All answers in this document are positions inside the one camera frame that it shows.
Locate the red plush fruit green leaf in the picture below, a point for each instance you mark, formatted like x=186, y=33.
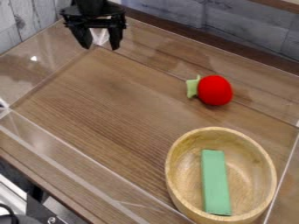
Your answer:
x=212, y=89

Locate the clear acrylic tray enclosure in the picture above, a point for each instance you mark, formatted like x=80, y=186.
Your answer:
x=92, y=116

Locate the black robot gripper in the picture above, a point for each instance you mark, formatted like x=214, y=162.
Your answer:
x=95, y=14

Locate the black metal mount bracket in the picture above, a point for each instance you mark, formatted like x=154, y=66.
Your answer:
x=40, y=214

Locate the green rectangular block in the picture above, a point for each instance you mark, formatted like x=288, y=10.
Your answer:
x=215, y=187

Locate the round wooden bowl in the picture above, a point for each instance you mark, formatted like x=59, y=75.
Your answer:
x=250, y=170

